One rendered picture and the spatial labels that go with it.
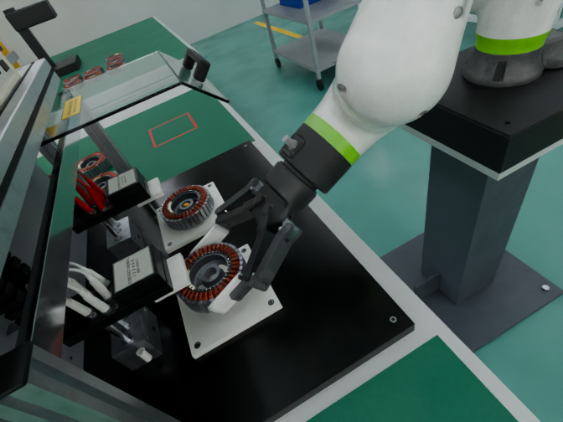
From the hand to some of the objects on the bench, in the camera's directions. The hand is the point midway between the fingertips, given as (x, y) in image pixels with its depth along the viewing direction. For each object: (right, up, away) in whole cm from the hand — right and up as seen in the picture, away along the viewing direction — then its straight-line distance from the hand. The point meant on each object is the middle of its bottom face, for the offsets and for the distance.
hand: (213, 273), depth 50 cm
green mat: (-51, +25, +57) cm, 80 cm away
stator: (-50, +23, +55) cm, 78 cm away
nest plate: (-9, +8, +22) cm, 25 cm away
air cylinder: (-22, +2, +20) cm, 29 cm away
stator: (-40, +15, +43) cm, 61 cm away
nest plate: (+1, -5, +4) cm, 7 cm away
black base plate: (-5, 0, +14) cm, 15 cm away
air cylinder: (-11, -12, +2) cm, 16 cm away
